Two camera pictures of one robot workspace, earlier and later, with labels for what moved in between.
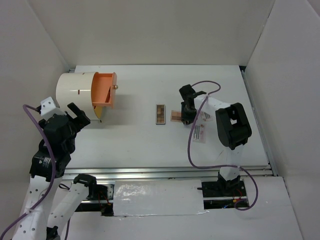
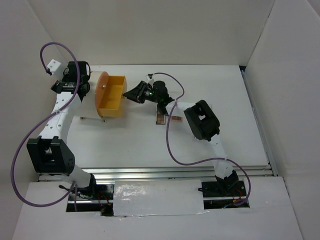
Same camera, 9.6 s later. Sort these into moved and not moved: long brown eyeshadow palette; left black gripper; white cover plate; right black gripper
Moved: right black gripper; left black gripper
Not moved: long brown eyeshadow palette; white cover plate
